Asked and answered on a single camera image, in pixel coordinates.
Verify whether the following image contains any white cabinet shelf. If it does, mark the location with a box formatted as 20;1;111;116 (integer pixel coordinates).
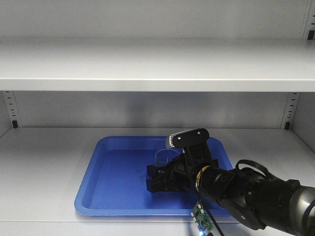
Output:
0;38;315;92

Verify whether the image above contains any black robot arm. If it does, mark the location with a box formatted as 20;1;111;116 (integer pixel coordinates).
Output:
146;144;315;236

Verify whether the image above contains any green circuit board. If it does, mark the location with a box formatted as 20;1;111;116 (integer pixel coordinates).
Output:
190;202;213;236

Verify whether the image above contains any blue plastic tray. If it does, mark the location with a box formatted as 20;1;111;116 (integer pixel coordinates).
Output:
74;136;237;217

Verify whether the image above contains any clear glass beaker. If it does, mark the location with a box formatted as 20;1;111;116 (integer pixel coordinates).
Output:
154;148;180;167

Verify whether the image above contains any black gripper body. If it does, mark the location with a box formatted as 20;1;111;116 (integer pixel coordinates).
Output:
162;142;219;192

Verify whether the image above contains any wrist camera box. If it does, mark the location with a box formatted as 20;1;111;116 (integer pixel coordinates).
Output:
165;128;210;149

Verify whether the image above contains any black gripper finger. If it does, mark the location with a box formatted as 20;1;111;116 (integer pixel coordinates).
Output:
146;179;177;193
146;165;171;178

